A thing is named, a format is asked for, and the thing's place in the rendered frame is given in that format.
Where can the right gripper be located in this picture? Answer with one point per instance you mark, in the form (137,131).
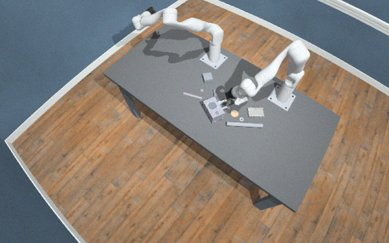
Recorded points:
(149,11)

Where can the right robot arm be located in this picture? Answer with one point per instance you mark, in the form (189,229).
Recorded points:
(192,24)

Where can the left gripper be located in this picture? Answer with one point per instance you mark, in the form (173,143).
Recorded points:
(232,95)

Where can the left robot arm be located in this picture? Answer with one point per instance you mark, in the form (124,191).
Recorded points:
(298,55)

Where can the long grey metal bar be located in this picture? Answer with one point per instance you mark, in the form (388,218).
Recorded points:
(242,124)

